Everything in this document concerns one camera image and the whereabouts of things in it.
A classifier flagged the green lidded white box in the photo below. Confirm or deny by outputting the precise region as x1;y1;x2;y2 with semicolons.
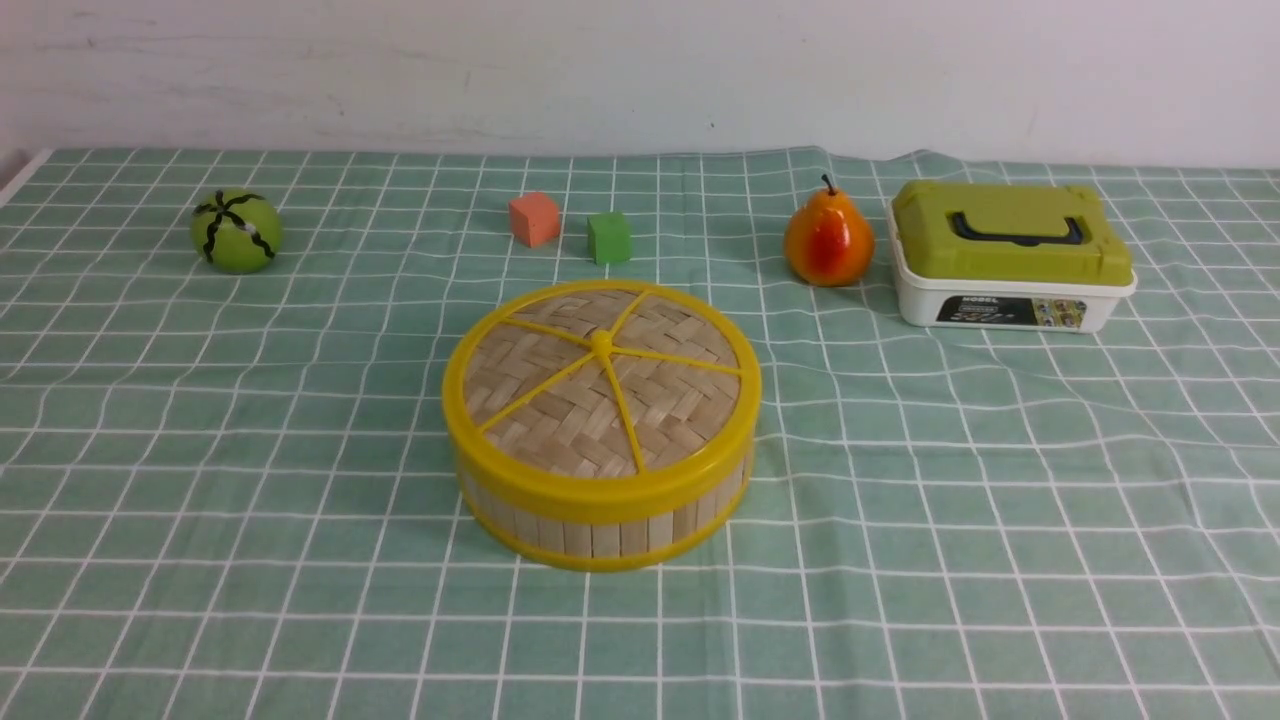
887;179;1137;334

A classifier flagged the green foam cube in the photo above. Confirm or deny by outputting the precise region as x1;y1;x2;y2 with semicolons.
588;211;634;266

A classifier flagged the yellow woven steamer lid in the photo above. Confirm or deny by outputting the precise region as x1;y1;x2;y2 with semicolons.
442;281;763;524

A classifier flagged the yellow bamboo steamer basket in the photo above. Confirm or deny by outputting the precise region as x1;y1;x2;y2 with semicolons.
457;447;755;571

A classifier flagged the green checkered tablecloth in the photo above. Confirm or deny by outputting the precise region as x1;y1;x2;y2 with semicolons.
1;149;1279;719

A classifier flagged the orange foam cube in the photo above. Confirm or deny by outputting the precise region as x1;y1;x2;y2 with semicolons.
508;191;561;249

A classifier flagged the green striped toy melon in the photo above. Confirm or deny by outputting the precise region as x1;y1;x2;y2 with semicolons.
189;188;283;274

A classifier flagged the orange red toy pear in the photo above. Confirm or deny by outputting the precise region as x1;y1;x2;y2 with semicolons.
783;173;876;287

